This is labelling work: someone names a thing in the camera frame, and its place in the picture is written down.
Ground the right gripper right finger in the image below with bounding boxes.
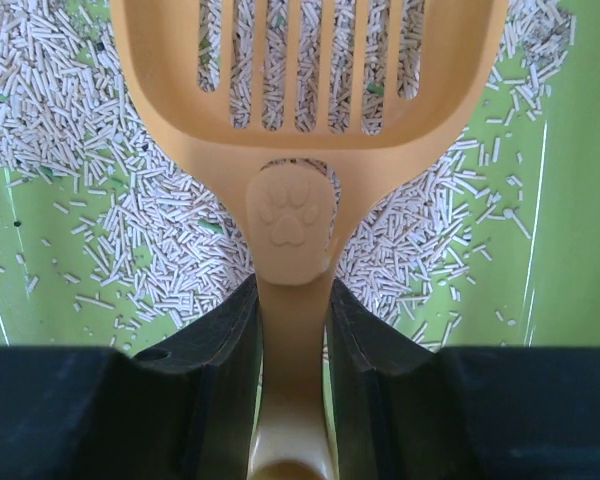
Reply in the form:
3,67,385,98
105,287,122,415
327,281,600,479

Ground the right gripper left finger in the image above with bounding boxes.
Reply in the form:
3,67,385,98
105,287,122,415
0,278,260,479

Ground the pink litter box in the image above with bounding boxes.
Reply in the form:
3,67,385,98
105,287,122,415
0,0,600,351

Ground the orange litter scoop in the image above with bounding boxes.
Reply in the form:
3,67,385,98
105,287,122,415
110,1,508,479

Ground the beige cat litter pile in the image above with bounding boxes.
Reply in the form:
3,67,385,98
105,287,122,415
0,0,578,351

